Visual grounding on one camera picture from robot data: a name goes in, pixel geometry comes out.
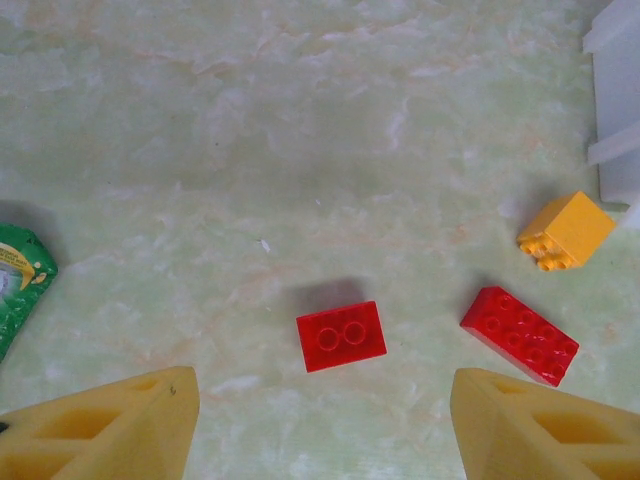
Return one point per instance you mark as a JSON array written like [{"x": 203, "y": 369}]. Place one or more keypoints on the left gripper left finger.
[{"x": 100, "y": 435}]

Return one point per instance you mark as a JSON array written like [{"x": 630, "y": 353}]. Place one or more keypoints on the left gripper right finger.
[{"x": 525, "y": 435}]

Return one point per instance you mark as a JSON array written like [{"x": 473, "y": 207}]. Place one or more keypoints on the green snack packet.
[{"x": 20, "y": 300}]

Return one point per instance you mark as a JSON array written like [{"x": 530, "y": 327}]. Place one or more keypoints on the long red lego brick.
[{"x": 520, "y": 335}]

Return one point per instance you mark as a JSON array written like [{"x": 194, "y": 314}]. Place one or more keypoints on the white three-compartment container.
[{"x": 617, "y": 100}]

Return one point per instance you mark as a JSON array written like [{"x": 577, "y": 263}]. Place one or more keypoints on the yellow lego brick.
[{"x": 575, "y": 225}]

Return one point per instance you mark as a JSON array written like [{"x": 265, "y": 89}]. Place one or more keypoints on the small red lego brick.
[{"x": 341, "y": 336}]

